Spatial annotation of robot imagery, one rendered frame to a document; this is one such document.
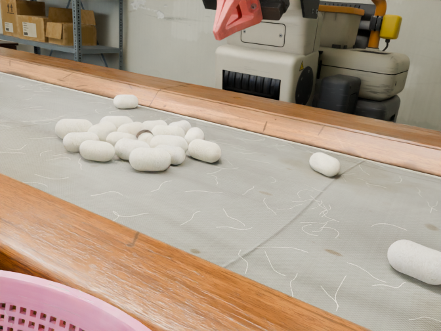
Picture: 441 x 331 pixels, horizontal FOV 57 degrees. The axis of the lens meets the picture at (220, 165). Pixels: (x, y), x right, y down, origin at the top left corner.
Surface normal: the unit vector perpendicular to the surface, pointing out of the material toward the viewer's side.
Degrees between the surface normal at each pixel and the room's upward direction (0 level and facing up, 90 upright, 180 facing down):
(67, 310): 75
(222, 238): 0
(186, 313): 0
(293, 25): 98
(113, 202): 0
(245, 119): 45
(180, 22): 89
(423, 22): 91
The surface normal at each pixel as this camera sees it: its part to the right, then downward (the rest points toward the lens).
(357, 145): -0.30, -0.47
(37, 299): -0.25, 0.06
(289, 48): -0.56, 0.37
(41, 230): 0.09, -0.93
